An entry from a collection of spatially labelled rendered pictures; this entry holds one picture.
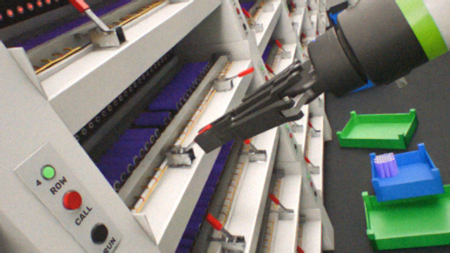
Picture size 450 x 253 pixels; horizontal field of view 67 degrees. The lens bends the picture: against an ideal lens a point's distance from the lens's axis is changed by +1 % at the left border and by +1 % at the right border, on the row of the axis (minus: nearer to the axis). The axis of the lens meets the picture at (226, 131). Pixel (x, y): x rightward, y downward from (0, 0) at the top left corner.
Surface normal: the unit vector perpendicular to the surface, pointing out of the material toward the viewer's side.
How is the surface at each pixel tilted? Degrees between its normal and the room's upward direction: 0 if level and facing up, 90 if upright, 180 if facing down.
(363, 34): 58
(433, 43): 107
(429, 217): 0
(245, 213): 15
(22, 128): 90
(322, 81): 85
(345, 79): 100
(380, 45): 79
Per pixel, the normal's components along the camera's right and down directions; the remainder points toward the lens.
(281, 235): -0.18, -0.84
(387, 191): -0.36, 0.25
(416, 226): -0.42, -0.81
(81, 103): 0.96, -0.02
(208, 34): -0.24, 0.54
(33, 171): 0.88, -0.24
